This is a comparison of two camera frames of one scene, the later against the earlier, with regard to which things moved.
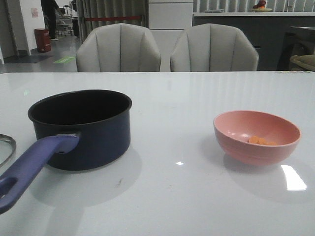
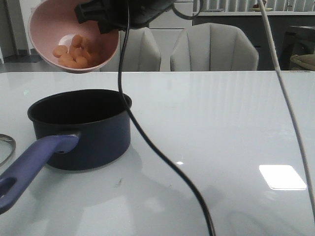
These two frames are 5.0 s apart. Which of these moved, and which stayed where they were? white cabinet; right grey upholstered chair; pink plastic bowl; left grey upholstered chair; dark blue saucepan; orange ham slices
Moved: orange ham slices; pink plastic bowl
Stayed: dark blue saucepan; white cabinet; right grey upholstered chair; left grey upholstered chair
